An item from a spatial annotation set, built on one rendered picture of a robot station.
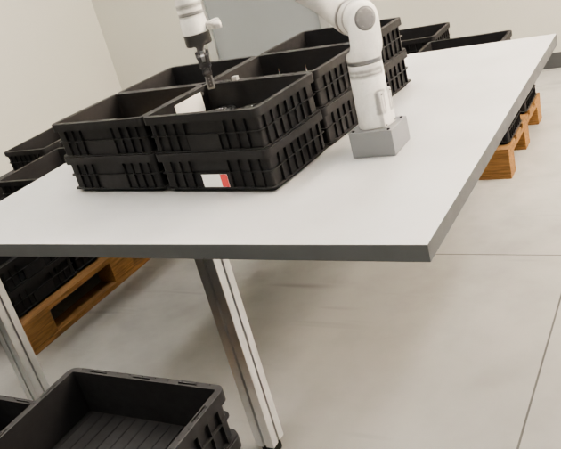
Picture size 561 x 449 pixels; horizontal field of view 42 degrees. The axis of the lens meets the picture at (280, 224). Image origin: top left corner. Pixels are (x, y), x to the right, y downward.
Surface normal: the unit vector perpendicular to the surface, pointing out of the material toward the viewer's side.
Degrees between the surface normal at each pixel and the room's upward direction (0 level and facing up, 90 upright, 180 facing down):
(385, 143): 90
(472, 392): 0
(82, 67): 90
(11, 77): 90
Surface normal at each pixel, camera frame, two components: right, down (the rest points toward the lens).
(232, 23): -0.45, 0.46
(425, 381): -0.25, -0.89
